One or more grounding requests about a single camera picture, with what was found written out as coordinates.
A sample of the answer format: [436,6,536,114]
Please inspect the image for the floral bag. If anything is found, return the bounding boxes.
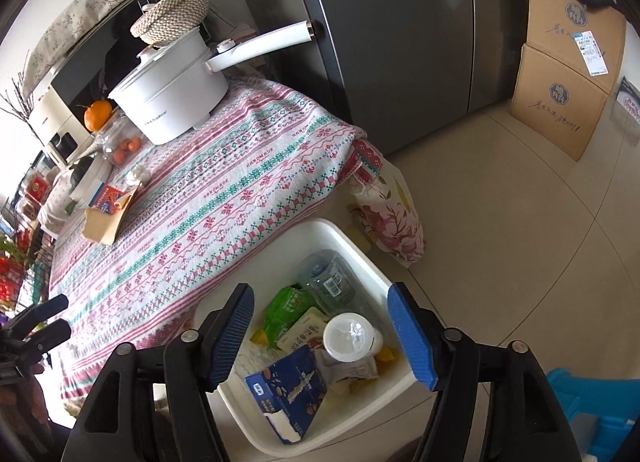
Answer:
[347,139,428,268]

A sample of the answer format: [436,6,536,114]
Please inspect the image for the black wire rack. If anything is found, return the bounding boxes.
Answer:
[0,162,56,313]

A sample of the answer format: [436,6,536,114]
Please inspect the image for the white plastic bin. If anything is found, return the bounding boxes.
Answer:
[192,218,418,458]

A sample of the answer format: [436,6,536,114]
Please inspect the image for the green vegetables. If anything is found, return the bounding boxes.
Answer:
[0,234,31,263]

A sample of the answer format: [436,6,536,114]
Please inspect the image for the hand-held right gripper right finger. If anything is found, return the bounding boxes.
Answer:
[387,283,583,462]

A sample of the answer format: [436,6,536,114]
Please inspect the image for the dark blue drink carton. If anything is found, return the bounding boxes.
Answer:
[244,344,328,445]

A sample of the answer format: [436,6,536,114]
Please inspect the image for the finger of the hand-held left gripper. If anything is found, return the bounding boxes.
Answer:
[10,293,71,338]
[22,318,73,358]

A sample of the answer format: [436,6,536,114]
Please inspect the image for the dry branches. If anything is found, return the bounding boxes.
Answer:
[0,69,38,133]

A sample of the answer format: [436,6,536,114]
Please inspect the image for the pink box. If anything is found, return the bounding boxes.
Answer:
[227,24,261,50]

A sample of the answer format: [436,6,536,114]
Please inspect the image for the silver foil wrapper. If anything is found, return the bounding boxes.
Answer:
[317,354,378,385]

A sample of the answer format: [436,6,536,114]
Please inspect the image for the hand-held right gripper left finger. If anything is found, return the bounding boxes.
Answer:
[60,283,256,462]

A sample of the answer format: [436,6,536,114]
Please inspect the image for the blue plastic stool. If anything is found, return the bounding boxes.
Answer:
[545,367,640,462]

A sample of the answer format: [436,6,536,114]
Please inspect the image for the grey refrigerator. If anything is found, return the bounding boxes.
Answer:
[220,0,531,155]

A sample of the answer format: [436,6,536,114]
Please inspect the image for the white patterned cloth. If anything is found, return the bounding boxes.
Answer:
[37,172,83,238]

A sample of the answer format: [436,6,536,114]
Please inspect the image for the glass jar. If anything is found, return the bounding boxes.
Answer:
[95,112,146,168]

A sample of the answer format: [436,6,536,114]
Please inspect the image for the black microwave oven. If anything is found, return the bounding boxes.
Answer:
[47,0,186,123]

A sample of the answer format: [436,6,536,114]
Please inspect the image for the white bowl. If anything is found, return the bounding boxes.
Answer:
[67,157,113,203]

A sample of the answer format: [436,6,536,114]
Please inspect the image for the brown paper bag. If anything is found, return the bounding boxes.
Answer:
[82,192,136,247]

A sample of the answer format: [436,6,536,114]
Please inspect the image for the patterned tablecloth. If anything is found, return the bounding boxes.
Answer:
[47,69,386,400]

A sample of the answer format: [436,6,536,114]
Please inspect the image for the green snack wrapper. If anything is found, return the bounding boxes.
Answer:
[262,284,313,350]

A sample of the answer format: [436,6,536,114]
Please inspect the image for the red tin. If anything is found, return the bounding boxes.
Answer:
[25,177,51,203]

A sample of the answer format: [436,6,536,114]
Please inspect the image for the clear plastic bottle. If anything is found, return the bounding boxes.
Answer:
[298,249,373,315]

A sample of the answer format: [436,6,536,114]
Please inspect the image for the white plastic bottle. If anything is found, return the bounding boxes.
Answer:
[322,312,385,363]

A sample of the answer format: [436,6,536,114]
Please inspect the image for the yellow snack bag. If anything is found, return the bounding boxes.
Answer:
[275,306,331,355]

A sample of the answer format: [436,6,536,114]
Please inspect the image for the large orange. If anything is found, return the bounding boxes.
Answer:
[83,99,115,133]

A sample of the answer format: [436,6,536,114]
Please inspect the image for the printed packet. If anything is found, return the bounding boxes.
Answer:
[617,77,640,148]

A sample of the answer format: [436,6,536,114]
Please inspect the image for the blue and orange box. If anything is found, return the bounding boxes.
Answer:
[87,182,135,215]

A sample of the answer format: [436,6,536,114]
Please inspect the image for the white electric pot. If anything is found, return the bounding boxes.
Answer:
[107,20,317,145]

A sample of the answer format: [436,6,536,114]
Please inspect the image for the crumpled white tissue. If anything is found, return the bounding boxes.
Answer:
[125,164,151,188]

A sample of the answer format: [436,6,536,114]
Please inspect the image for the cream air fryer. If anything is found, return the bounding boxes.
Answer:
[27,94,96,165]

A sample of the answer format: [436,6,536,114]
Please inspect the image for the red packets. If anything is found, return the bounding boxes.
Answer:
[0,254,26,308]

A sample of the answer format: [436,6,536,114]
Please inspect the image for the woven rope basket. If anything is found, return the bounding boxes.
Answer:
[130,0,211,48]

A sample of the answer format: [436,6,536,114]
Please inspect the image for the person's left hand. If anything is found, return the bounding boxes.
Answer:
[0,364,51,435]

